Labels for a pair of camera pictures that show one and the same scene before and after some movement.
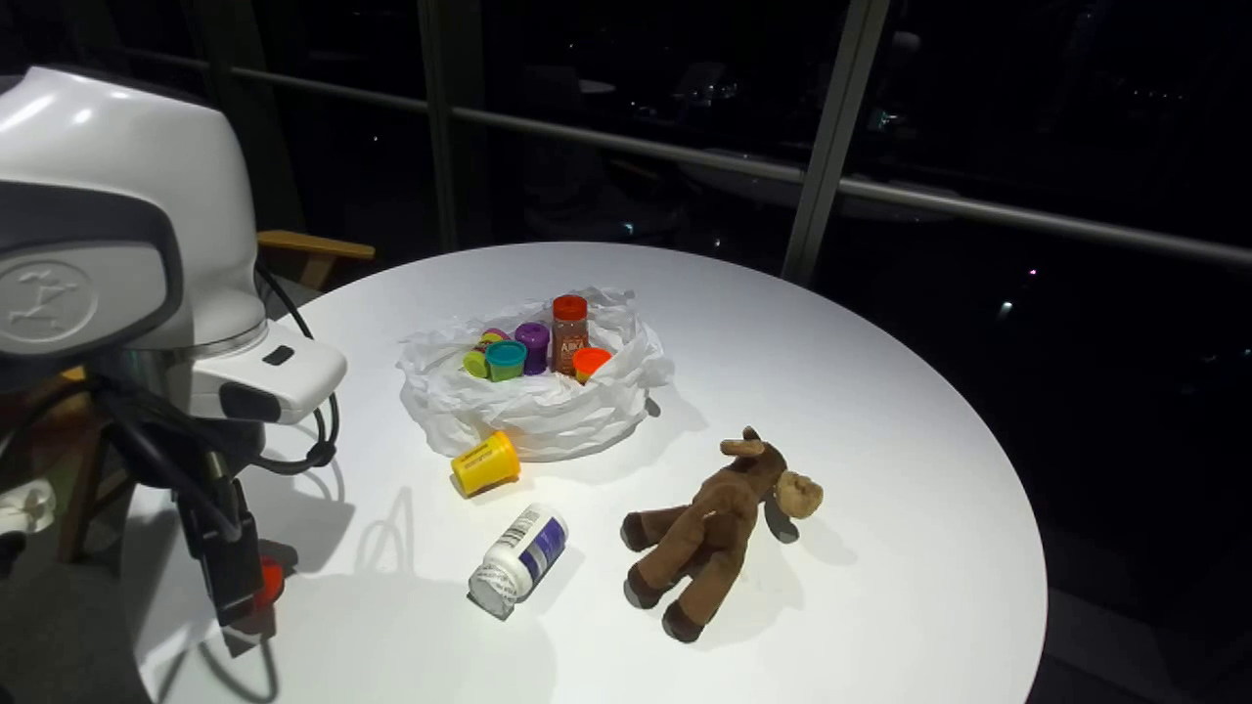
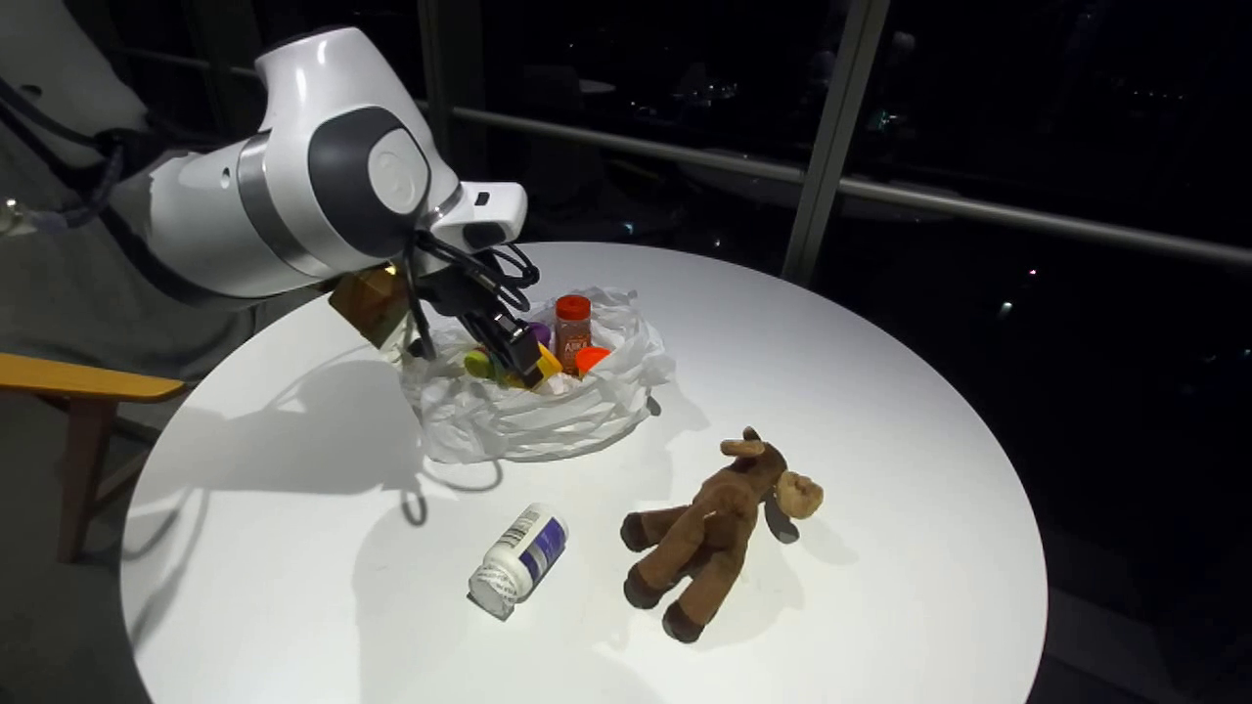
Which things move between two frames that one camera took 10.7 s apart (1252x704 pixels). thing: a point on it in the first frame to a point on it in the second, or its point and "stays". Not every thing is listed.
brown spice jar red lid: x=569 y=328 stays
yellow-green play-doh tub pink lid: x=473 y=361 stays
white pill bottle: x=518 y=560 stays
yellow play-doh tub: x=485 y=463 to x=545 y=361
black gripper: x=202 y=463 to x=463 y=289
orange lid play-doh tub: x=588 y=361 stays
